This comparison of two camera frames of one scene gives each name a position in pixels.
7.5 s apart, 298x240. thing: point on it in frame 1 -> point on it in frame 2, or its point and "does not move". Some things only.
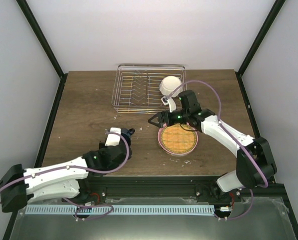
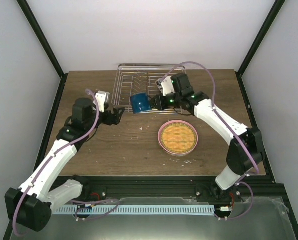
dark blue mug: x=127 y=134 -> x=140 y=102
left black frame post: x=26 y=11 does not move
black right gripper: x=162 y=120 -> x=152 y=102
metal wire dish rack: x=136 y=89 does not move
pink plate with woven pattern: x=176 y=141 does not move
